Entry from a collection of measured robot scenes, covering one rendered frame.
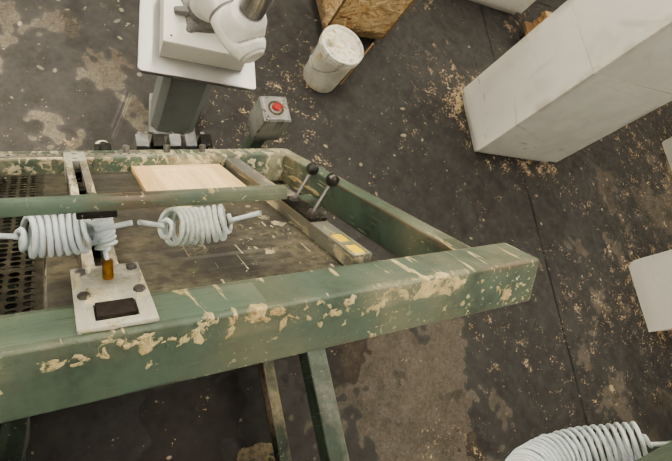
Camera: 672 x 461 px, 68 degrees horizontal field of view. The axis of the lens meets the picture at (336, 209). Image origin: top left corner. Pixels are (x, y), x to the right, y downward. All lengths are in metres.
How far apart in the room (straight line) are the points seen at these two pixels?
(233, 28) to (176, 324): 1.49
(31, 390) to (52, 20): 2.74
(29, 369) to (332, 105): 2.97
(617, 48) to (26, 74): 3.20
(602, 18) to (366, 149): 1.60
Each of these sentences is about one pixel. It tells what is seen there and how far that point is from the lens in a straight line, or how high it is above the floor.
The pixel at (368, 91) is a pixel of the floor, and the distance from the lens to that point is 3.71.
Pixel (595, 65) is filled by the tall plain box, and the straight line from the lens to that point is 3.42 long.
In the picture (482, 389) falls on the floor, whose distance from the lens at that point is 3.45.
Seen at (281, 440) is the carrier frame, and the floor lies 0.18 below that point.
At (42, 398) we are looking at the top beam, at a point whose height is 1.83.
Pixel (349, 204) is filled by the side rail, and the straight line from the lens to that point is 1.59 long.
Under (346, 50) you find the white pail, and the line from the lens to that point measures 3.31.
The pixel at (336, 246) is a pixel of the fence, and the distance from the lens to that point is 1.19.
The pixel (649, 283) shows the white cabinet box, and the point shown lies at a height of 0.13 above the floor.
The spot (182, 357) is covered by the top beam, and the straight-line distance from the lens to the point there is 0.77.
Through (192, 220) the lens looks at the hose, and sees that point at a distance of 0.82.
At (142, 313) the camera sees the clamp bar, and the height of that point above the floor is 1.86.
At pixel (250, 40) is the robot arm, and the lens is 2.06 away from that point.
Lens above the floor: 2.59
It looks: 56 degrees down
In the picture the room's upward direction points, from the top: 51 degrees clockwise
